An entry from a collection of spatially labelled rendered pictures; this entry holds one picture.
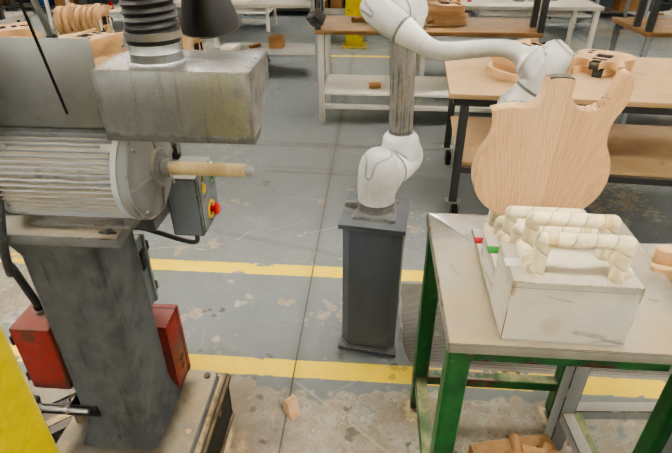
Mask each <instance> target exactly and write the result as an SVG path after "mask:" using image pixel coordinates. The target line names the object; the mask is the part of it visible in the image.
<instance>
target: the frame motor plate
mask: <svg viewBox="0 0 672 453"><path fill-rule="evenodd" d="M5 217H6V228H7V237H8V244H25V245H48V246H72V247H95V248H120V247H121V245H122V244H123V243H124V242H125V240H126V239H127V238H128V236H129V235H130V234H131V233H132V231H133V230H134V229H135V228H136V226H137V225H138V224H139V222H140V221H141V220H139V219H137V220H136V221H135V222H134V224H133V225H132V226H131V228H130V229H111V228H84V227H59V226H34V225H29V221H30V220H31V219H33V217H34V215H32V214H23V215H9V214H5Z"/></svg>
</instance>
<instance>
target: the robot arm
mask: <svg viewBox="0 0 672 453"><path fill-rule="evenodd" d="M359 9H360V13H361V15H362V17H363V18H364V20H365V21H366V22H367V24H368V25H369V26H371V27H372V28H373V29H374V30H375V31H377V32H378V33H379V34H381V35H382V36H384V37H385V38H387V39H389V41H391V42H390V94H389V130H388V131H387V132H386V133H385V134H384V136H383V140H382V145H381V147H373V148H371V149H369V150H367V151H366V152H365V153H364V155H363V157H362V158H361V161H360V164H359V169H358V183H357V187H358V198H357V200H346V203H345V207H348V208H351V209H355V211H354V213H353V214H352V215H351V218H352V219H353V220H367V221H376V222H385V223H389V224H395V223H396V218H395V215H396V210H397V206H398V205H399V200H397V199H395V196H396V192H397V191H398V189H399V187H400V185H401V184H402V182H404V181H405V180H407V179H408V178H409V177H410V176H411V175H413V174H414V173H415V172H416V170H417V169H418V168H419V167H420V165H421V163H422V160H423V149H422V147H421V145H420V142H419V136H418V135H417V134H416V132H415V131H414V130H413V113H414V90H415V67H416V53H417V54H419V55H421V56H424V57H426V58H429V59H433V60H440V61H451V60H462V59H472V58H482V57H492V56H501V57H505V58H507V59H509V60H511V61H512V62H513V63H514V65H515V67H516V73H517V74H518V75H519V77H520V78H519V80H518V81H517V82H516V84H515V85H514V86H513V87H512V88H511V89H509V90H508V91H506V92H504V93H503V94H502V95H501V96H500V97H499V99H498V101H497V104H501V103H507V102H517V103H524V102H528V101H530V100H532V99H533V98H535V97H536V96H537V95H538V93H539V92H540V90H541V88H542V83H543V78H544V75H545V74H546V73H547V74H548V75H549V74H566V72H567V70H568V69H569V67H570V65H571V62H572V58H573V50H572V49H571V48H570V47H569V46H568V45H566V44H565V43H564V42H563V41H562V40H561V39H557V40H556V39H554V40H551V41H548V42H546V44H545V45H544V46H539V45H535V46H527V45H524V44H522V43H519V42H516V41H513V40H509V39H484V40H471V41H457V42H442V41H438V40H435V39H433V38H432V37H431V36H429V35H428V34H427V33H426V32H425V31H424V30H423V26H424V23H425V19H426V17H427V14H428V4H427V1H426V0H362V2H361V4H360V7H359Z"/></svg>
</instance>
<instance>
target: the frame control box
mask: <svg viewBox="0 0 672 453"><path fill-rule="evenodd" d="M209 161H212V160H211V157H201V156H182V157H181V158H180V159H179V160H178V161H177V162H208V163H209ZM203 177H204V180H203V183H200V181H199V176H196V175H173V177H172V179H174V180H175V183H174V184H171V189H170V193H169V197H168V204H169V209H170V214H171V219H172V224H173V229H174V234H175V235H173V234H170V233H167V232H164V231H161V230H158V229H157V230H156V231H146V232H150V233H153V234H156V235H160V236H163V237H166V238H169V239H172V240H175V241H179V242H182V243H186V244H192V245H194V244H197V243H199V242H200V236H204V235H205V234H206V233H207V231H208V229H209V227H210V225H211V223H212V222H213V220H214V218H215V216H216V215H215V214H214V212H211V211H210V206H211V205H214V204H215V202H218V198H217V191H216V184H215V177H214V179H213V180H212V179H211V176H203ZM203 184H205V185H206V192H205V194H203V193H202V186H203ZM176 235H188V236H195V240H192V239H187V238H183V237H180V236H176Z"/></svg>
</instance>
